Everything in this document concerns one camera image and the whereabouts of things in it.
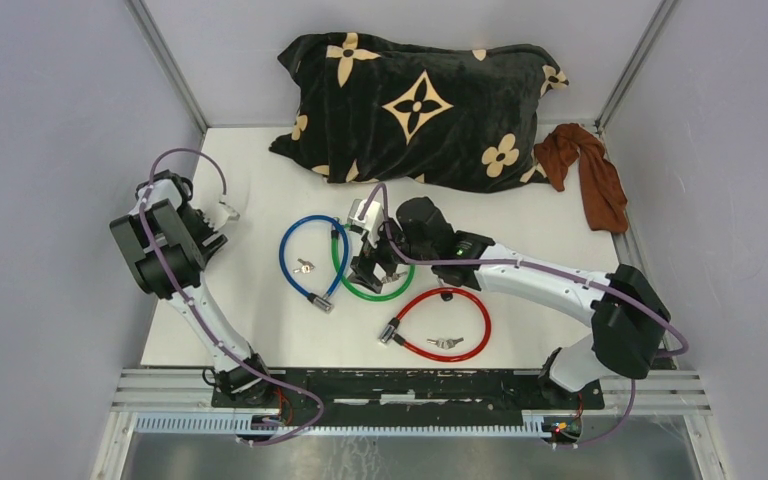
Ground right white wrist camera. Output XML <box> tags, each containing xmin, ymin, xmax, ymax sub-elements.
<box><xmin>347</xmin><ymin>199</ymin><xmax>385</xmax><ymax>247</ymax></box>

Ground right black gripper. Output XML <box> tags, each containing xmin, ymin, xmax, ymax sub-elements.
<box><xmin>347</xmin><ymin>217</ymin><xmax>435</xmax><ymax>294</ymax></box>

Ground blue cable lock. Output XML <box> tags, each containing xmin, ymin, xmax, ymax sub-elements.
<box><xmin>277</xmin><ymin>213</ymin><xmax>352</xmax><ymax>315</ymax></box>

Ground purple cable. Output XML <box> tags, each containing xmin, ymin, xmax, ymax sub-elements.
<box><xmin>137</xmin><ymin>146</ymin><xmax>327</xmax><ymax>448</ymax></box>
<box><xmin>354</xmin><ymin>182</ymin><xmax>691</xmax><ymax>449</ymax></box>

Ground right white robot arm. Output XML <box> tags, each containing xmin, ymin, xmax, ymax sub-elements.
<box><xmin>348</xmin><ymin>197</ymin><xmax>669</xmax><ymax>408</ymax></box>

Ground blue cable lock keys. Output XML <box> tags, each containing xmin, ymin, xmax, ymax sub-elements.
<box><xmin>292</xmin><ymin>258</ymin><xmax>316</xmax><ymax>274</ymax></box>

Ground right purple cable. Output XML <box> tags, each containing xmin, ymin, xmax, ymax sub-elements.
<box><xmin>354</xmin><ymin>182</ymin><xmax>691</xmax><ymax>449</ymax></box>

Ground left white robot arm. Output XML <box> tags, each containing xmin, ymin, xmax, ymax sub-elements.
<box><xmin>109</xmin><ymin>170</ymin><xmax>275</xmax><ymax>407</ymax></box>

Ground green cable lock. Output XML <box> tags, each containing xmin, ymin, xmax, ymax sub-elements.
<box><xmin>331</xmin><ymin>229</ymin><xmax>416</xmax><ymax>302</ymax></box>

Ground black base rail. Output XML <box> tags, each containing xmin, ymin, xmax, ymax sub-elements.
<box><xmin>201</xmin><ymin>367</ymin><xmax>605</xmax><ymax>437</ymax></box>

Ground brown cloth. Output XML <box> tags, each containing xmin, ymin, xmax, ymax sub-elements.
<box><xmin>534</xmin><ymin>123</ymin><xmax>629</xmax><ymax>234</ymax></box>

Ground black floral pillow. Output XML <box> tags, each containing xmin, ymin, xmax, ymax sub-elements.
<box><xmin>270</xmin><ymin>32</ymin><xmax>569</xmax><ymax>194</ymax></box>

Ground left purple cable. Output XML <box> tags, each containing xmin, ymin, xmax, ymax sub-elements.
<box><xmin>137</xmin><ymin>146</ymin><xmax>327</xmax><ymax>448</ymax></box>

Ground red cable lock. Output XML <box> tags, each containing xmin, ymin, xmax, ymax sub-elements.
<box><xmin>378</xmin><ymin>287</ymin><xmax>493</xmax><ymax>365</ymax></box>

